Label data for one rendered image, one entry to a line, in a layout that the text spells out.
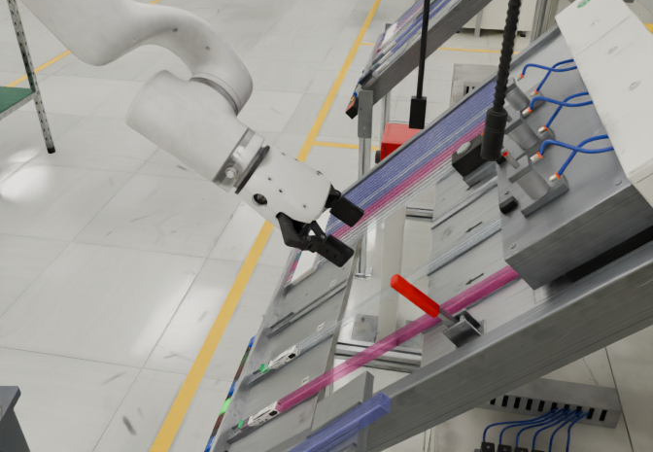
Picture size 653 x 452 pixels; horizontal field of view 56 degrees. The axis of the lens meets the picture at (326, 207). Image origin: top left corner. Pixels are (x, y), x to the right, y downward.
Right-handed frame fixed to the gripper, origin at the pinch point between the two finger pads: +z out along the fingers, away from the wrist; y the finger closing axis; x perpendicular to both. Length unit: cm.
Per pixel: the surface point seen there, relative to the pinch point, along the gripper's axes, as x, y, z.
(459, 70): 24, 184, 38
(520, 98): -25.1, 10.1, 7.2
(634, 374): 5, 23, 65
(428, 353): -3.6, -15.8, 11.7
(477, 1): -11, 124, 15
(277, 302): 33.7, 18.3, 3.9
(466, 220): -8.9, 6.2, 12.6
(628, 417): 7, 13, 62
